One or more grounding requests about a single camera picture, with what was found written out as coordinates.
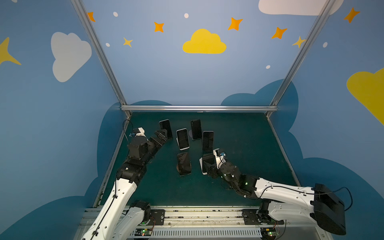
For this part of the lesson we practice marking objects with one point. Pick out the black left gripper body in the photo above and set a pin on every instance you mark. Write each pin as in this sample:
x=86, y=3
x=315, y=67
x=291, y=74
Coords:
x=155, y=140

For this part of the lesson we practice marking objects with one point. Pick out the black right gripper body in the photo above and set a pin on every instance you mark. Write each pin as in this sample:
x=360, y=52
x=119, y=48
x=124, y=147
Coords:
x=213, y=170

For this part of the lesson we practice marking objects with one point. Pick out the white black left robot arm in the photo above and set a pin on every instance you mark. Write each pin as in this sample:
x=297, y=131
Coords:
x=108, y=225

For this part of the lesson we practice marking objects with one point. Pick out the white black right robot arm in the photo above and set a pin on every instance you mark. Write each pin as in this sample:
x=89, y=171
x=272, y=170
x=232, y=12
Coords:
x=281, y=202

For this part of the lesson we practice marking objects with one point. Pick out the white-edged phone on stand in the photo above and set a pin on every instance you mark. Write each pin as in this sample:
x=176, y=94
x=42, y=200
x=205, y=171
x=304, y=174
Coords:
x=183, y=139

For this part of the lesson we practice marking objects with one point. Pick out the purple phone on black stand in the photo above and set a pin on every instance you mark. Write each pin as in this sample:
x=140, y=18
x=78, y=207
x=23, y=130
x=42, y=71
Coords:
x=208, y=141

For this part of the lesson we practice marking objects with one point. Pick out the horizontal aluminium back bar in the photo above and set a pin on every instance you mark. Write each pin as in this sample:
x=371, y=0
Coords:
x=199, y=108

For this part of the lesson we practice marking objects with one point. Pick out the right circuit board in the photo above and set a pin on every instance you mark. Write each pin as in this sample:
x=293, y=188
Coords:
x=269, y=234

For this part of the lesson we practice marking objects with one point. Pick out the circuit board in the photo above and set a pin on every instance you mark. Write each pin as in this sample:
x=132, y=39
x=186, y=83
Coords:
x=269, y=234
x=143, y=232

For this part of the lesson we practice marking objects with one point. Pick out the left circuit board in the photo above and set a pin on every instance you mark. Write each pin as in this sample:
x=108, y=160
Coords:
x=143, y=232

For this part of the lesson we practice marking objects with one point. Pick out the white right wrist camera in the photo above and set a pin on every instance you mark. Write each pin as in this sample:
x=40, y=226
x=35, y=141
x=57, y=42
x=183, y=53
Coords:
x=218, y=154

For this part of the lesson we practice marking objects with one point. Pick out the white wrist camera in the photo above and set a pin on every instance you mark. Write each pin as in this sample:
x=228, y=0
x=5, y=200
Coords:
x=138, y=132
x=218, y=154

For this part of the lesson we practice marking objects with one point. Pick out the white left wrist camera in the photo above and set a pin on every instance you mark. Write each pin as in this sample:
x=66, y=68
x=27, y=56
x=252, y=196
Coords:
x=138, y=132

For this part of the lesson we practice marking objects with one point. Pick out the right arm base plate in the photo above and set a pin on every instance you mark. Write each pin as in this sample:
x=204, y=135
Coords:
x=252, y=216

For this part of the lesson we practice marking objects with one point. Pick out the aluminium rail front frame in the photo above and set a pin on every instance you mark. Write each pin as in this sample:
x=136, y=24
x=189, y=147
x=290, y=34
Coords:
x=223, y=222

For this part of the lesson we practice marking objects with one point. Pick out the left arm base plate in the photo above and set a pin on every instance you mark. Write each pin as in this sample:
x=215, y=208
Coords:
x=154, y=217

